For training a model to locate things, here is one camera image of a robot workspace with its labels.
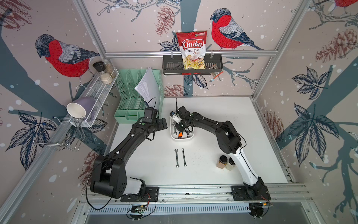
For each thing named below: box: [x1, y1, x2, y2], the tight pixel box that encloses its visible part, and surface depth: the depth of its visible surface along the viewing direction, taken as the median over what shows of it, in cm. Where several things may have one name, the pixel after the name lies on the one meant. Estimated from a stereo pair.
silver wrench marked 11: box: [174, 148, 180, 168], surface depth 89 cm
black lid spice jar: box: [92, 61, 113, 85], surface depth 83 cm
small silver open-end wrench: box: [181, 147, 187, 168], surface depth 87 cm
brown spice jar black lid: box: [216, 154, 228, 169], surface depth 78 cm
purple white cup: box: [66, 96, 97, 119], surface depth 63 cm
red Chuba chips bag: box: [176, 30, 208, 70], surface depth 84 cm
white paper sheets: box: [134, 66, 160, 110], surface depth 97 cm
